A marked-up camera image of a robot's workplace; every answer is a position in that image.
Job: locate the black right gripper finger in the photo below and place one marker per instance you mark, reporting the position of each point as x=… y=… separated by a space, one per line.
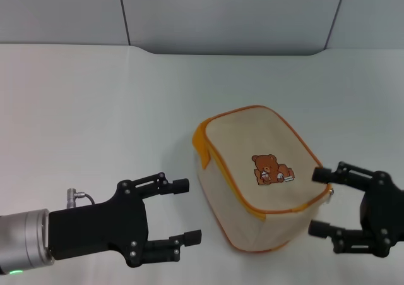
x=322 y=174
x=318 y=228

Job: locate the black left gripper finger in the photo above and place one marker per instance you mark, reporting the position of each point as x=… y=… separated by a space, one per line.
x=192 y=237
x=180 y=185

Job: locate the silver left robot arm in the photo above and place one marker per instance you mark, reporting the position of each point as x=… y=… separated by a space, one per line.
x=23 y=240

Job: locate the beige orange-trimmed bear food bag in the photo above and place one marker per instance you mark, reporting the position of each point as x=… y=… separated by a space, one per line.
x=252 y=139

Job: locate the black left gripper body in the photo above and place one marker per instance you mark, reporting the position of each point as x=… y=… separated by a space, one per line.
x=94 y=228

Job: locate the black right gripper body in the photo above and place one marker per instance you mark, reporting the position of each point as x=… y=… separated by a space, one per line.
x=383 y=215

